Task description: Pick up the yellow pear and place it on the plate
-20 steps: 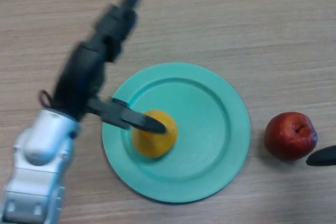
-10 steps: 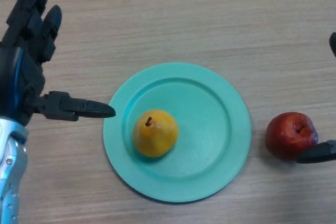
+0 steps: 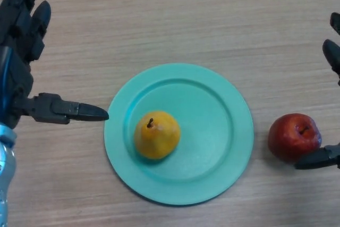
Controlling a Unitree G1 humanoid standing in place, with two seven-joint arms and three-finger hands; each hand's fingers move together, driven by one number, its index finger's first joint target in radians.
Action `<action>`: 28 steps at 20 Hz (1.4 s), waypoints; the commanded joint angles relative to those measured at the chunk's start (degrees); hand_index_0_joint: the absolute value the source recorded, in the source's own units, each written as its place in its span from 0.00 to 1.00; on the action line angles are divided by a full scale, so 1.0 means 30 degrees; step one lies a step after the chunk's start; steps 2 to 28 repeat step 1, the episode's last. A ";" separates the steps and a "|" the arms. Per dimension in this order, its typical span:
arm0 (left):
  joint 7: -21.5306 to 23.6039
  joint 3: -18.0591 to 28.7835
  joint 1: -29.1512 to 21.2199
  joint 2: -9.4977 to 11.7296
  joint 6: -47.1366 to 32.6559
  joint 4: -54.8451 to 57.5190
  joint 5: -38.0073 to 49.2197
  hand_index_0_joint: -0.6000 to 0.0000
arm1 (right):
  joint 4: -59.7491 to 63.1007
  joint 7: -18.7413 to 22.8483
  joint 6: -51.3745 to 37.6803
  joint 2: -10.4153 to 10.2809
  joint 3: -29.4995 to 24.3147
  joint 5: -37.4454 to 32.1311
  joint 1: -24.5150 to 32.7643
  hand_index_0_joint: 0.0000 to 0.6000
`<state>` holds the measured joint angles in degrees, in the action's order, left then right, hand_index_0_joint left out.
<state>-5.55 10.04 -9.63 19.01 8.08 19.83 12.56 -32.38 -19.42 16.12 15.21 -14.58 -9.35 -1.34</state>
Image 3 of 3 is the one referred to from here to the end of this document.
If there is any yellow pear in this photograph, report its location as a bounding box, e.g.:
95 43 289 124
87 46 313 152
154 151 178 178
134 111 181 161

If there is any green round plate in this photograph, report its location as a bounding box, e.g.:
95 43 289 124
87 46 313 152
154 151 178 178
103 63 254 207

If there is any red apple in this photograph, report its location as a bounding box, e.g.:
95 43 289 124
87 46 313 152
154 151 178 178
267 113 322 163

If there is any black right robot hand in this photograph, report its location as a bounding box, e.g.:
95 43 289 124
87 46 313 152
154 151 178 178
294 12 340 170

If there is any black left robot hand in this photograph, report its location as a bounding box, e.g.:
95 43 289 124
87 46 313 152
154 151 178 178
0 0 109 129

